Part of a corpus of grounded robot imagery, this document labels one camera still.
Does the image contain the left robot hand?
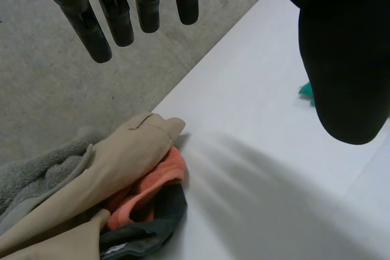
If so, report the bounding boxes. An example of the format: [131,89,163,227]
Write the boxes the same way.
[10,0,390,146]

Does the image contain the teal towel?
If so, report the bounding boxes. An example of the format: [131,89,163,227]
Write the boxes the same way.
[297,81,317,106]

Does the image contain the coral towel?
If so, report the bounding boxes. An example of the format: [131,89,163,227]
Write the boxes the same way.
[105,146,187,232]

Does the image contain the dark blue cloth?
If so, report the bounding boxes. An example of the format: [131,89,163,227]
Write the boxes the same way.
[99,177,189,260]

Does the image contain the beige shorts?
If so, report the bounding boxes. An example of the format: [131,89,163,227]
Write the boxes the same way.
[0,112,186,260]

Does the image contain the grey towel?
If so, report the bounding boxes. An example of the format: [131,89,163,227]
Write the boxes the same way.
[0,126,101,227]

